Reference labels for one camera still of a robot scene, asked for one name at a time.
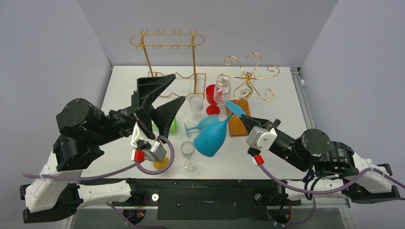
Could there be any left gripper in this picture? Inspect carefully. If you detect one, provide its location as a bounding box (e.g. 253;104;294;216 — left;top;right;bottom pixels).
94;75;187;145

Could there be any gold hook rack wooden base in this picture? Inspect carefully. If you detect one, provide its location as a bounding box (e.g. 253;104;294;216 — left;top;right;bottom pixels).
221;52;281;137

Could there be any green plastic goblet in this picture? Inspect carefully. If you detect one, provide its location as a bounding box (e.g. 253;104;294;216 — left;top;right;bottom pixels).
152;118;177;133

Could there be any blue plastic goblet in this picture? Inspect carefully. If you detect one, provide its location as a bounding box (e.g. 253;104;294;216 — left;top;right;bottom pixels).
184;114;219;137
193;101;246;157

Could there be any clear patterned wine glass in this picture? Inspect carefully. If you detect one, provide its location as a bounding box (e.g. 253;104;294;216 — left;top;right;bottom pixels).
213;74;231;104

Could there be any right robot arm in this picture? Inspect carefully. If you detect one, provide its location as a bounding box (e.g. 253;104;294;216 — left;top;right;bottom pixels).
240;114;401;204

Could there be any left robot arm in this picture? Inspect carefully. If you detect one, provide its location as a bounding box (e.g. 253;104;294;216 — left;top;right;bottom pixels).
20;74;185;224

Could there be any small clear front wine glass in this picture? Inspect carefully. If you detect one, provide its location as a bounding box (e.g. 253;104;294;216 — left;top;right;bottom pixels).
181;141;198;172

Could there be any red plastic goblet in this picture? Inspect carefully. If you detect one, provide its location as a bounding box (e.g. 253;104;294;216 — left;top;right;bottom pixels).
205;84;220;115

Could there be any clear glass near red goblet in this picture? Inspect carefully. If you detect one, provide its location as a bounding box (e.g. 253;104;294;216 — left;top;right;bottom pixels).
189;94;203;124

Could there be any orange plastic goblet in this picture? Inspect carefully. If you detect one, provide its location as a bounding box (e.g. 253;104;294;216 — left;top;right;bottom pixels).
152;141;169;169

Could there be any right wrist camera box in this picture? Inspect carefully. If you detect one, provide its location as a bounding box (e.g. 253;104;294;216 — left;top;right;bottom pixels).
246;126;277;166

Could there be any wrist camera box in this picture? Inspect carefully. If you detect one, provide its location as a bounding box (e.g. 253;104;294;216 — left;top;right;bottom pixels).
246;126;277;166
130;123;167;163

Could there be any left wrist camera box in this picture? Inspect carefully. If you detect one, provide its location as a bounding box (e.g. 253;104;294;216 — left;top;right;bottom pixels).
130;123;167;163

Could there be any tall gold wire glass rack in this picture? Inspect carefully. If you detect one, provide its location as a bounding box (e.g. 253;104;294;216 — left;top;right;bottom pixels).
129;28;206;98

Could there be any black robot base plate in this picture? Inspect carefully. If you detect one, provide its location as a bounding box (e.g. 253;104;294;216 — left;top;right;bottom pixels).
114;179;301;220

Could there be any aluminium table frame rail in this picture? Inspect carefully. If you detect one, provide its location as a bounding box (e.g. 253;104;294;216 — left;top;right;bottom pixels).
289;67;350;208

